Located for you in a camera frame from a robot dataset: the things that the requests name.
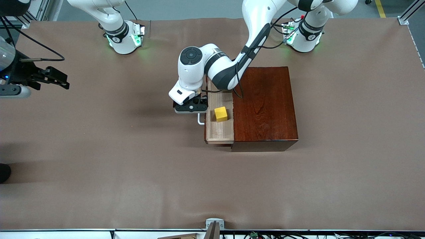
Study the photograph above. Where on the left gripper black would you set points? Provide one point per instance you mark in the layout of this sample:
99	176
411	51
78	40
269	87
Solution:
205	101

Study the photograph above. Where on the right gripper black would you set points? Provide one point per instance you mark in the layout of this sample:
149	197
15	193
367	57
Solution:
22	73

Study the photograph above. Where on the yellow cube block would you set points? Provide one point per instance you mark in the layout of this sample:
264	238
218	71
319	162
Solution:
221	114

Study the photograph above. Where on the wooden drawer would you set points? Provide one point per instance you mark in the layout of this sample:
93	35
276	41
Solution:
219	131

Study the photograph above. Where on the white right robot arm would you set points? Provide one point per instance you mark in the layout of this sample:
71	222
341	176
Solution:
124	43

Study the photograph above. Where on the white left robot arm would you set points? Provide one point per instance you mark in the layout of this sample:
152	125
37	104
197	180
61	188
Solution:
191	71

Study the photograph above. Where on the dark wooden drawer cabinet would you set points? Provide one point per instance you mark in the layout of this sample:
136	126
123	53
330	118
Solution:
265	109

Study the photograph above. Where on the table cover sheet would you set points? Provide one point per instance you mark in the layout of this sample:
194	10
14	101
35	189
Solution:
132	166

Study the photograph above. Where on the black round object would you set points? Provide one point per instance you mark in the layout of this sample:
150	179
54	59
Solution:
4	173

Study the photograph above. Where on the light wooden board piece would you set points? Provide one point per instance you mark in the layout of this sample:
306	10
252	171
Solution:
179	236

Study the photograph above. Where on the small green connector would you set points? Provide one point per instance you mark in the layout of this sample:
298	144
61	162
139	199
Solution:
254	234

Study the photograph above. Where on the aluminium frame profile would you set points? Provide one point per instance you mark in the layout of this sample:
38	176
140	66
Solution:
410	13
36	10

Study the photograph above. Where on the grey camera mount clamp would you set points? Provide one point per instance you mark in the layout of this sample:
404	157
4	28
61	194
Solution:
214	223

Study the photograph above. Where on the white table edge rail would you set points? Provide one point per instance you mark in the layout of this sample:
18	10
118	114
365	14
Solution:
66	234

